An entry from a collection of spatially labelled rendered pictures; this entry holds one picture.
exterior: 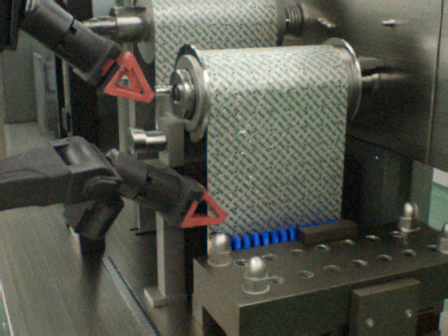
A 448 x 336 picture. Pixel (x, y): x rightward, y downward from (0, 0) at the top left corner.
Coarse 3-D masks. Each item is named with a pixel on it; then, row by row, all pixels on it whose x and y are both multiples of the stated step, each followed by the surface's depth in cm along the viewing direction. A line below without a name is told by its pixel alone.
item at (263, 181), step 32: (320, 128) 103; (224, 160) 98; (256, 160) 100; (288, 160) 102; (320, 160) 104; (224, 192) 99; (256, 192) 101; (288, 192) 104; (320, 192) 106; (224, 224) 100; (256, 224) 103; (288, 224) 105
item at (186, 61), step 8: (336, 48) 107; (184, 56) 98; (344, 56) 104; (176, 64) 101; (184, 64) 98; (192, 64) 95; (344, 64) 104; (192, 72) 96; (200, 80) 94; (352, 80) 103; (200, 88) 94; (352, 88) 104; (200, 96) 94; (200, 104) 94; (200, 112) 95; (184, 120) 101; (192, 120) 98; (200, 120) 96; (184, 128) 102; (192, 128) 98
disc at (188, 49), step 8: (184, 48) 99; (192, 48) 96; (176, 56) 102; (192, 56) 96; (200, 56) 94; (200, 64) 94; (200, 72) 94; (208, 80) 93; (208, 88) 92; (208, 96) 93; (208, 104) 93; (208, 112) 93; (208, 120) 94; (200, 128) 96; (192, 136) 100; (200, 136) 97
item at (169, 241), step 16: (160, 128) 104; (176, 128) 101; (160, 144) 102; (176, 144) 102; (144, 160) 105; (160, 160) 105; (176, 160) 102; (160, 224) 106; (160, 240) 107; (176, 240) 107; (160, 256) 109; (176, 256) 108; (160, 272) 110; (176, 272) 109; (144, 288) 112; (160, 288) 111; (176, 288) 110; (160, 304) 108
